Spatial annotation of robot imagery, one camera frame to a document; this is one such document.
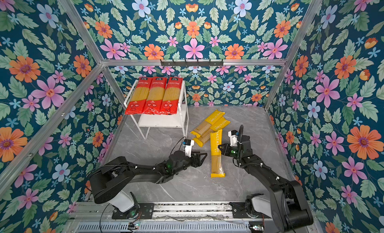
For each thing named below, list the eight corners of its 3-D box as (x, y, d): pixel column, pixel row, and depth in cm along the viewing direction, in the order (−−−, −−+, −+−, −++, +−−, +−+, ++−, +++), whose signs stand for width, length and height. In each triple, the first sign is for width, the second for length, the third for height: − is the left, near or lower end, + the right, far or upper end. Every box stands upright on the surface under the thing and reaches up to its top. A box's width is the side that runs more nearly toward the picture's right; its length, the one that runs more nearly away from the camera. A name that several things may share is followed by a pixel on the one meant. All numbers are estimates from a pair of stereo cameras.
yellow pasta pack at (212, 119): (191, 133, 106) (190, 130, 103) (217, 111, 120) (217, 108, 117) (197, 138, 103) (197, 136, 100) (224, 115, 117) (224, 112, 114)
